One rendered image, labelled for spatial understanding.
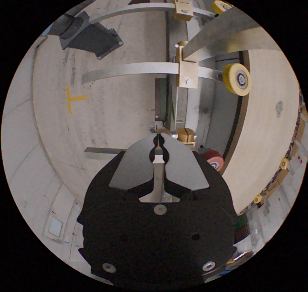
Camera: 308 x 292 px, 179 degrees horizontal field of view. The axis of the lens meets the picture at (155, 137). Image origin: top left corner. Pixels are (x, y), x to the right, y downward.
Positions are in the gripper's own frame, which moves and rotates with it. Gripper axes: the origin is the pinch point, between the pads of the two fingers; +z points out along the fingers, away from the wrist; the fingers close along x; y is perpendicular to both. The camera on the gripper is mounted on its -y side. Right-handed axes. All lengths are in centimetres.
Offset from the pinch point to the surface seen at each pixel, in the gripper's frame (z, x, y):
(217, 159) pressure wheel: 9.3, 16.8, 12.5
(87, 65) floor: 99, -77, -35
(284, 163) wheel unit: 6, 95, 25
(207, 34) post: 1.4, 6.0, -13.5
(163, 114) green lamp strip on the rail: 29.7, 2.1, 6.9
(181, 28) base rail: 29.5, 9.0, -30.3
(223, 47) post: 0.5, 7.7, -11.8
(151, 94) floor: 100, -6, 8
